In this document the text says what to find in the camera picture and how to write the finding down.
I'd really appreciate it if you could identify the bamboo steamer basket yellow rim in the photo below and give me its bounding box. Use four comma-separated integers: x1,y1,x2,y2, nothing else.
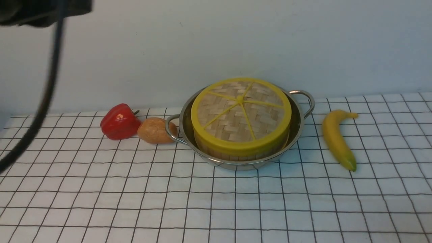
194,131,290,161

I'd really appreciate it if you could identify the brown potato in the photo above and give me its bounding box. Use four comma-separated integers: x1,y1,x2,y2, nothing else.
137,117,174,144

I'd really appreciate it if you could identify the white checkered tablecloth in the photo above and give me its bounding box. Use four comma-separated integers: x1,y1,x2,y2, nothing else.
0,92,432,243

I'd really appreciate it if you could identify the bamboo steamer lid yellow rim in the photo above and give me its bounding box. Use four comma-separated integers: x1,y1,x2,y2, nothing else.
191,78,292,149

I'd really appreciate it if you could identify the yellow banana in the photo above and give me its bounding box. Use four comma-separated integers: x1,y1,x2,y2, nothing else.
322,109,358,172

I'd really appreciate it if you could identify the stainless steel pot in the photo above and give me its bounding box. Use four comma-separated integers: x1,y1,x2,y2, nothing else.
164,89,315,171

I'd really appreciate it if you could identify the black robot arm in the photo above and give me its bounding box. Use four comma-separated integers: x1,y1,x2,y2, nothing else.
0,0,93,28

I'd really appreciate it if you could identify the black cable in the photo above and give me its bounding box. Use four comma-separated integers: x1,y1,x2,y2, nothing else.
0,0,66,174

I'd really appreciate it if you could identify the red bell pepper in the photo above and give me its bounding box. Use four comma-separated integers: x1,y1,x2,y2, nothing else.
100,103,141,140

